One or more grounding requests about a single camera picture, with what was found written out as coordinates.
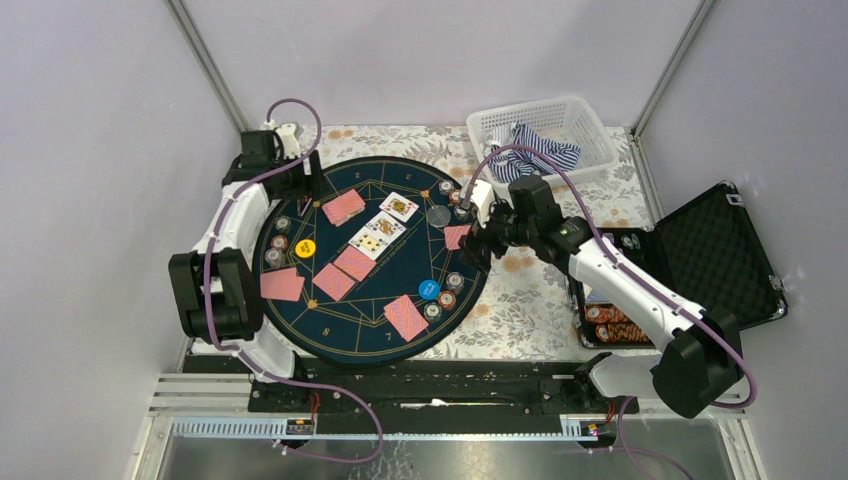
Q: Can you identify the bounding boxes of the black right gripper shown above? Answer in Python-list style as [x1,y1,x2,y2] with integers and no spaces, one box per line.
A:
[459,195,537,275]

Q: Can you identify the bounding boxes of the red chips in case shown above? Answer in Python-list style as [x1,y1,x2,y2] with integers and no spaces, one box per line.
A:
[584,304,651,345]

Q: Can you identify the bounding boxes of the clear triangular card cutter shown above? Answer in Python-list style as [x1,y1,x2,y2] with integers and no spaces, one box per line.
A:
[298,197,313,217]

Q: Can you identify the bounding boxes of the blue white striped cloth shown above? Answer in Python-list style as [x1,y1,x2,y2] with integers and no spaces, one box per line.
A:
[484,122,582,184]

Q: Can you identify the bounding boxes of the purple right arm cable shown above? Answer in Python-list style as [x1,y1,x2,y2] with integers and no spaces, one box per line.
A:
[460,144,759,480]

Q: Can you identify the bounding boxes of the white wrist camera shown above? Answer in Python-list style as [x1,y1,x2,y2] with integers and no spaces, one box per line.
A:
[462,179,496,227]
[261,120,302,160]

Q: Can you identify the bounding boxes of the green blue 50 chip stack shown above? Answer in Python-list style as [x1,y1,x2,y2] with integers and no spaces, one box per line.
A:
[422,302,443,323]

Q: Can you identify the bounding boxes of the red playing card deck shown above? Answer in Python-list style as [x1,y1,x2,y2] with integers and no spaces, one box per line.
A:
[321,189,366,226]

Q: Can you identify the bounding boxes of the yellow big blind button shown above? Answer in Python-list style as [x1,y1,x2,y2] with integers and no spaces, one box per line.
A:
[294,239,317,259]

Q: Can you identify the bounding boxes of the white plastic basket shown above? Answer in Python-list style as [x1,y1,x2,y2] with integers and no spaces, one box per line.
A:
[466,96,619,183]

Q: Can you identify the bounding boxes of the floral tablecloth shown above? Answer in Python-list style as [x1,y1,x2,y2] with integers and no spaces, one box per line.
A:
[319,125,653,361]

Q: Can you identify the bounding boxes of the blue small blind button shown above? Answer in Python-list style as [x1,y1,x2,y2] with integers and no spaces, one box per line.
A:
[418,279,441,301]

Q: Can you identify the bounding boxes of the red 5 chip stack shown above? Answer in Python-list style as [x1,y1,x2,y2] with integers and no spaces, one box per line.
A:
[270,235,289,252]

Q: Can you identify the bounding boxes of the red card seat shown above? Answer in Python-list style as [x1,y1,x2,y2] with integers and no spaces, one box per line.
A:
[443,224,471,251]
[260,267,305,302]
[384,295,428,342]

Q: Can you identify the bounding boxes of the jack of hearts card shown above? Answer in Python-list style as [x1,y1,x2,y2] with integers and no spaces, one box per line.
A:
[379,192,419,223]

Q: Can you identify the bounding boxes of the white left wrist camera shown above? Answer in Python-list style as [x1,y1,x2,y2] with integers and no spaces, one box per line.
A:
[261,120,302,160]

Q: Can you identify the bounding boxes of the clear dealer button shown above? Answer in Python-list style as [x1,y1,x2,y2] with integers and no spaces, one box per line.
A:
[425,205,452,229]

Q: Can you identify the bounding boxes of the round dark blue poker mat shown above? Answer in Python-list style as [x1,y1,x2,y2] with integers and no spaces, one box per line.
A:
[252,156,487,368]

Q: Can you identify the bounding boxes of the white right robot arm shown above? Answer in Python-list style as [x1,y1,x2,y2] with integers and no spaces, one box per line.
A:
[460,175,757,419]

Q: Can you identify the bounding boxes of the five of clubs card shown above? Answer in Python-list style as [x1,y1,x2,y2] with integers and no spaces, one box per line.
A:
[349,227,389,261]

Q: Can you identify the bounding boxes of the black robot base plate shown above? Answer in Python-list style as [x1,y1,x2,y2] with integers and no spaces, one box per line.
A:
[183,355,624,437]

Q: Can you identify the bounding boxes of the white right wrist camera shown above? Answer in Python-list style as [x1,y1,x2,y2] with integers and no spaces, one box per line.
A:
[462,179,496,227]

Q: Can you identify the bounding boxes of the red card bottom seat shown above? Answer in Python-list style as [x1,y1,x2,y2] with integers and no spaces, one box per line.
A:
[384,295,428,342]

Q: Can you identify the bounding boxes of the face down community card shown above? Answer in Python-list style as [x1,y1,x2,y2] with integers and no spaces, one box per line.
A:
[333,245,376,282]
[312,263,355,301]

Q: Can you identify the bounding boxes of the grey chip stack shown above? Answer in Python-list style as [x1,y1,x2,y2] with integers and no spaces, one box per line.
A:
[264,248,284,269]
[445,272,465,295]
[438,180,454,195]

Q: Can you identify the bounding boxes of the queen of spades card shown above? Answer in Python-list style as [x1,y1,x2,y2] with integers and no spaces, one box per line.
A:
[365,211,406,244]

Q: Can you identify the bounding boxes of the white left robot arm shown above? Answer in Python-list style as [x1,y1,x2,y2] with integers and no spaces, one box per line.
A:
[168,123,323,411]

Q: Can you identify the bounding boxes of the black aluminium poker case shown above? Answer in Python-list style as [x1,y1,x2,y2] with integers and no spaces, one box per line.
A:
[600,181,788,329]

